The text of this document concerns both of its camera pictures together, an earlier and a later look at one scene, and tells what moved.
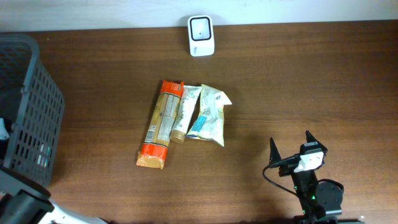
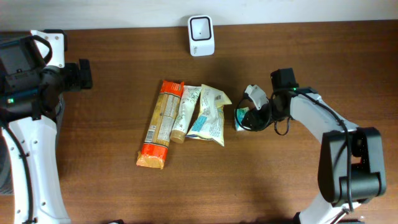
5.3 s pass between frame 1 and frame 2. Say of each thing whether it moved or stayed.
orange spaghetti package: stayed
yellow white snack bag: stayed
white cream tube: stayed
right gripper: moved
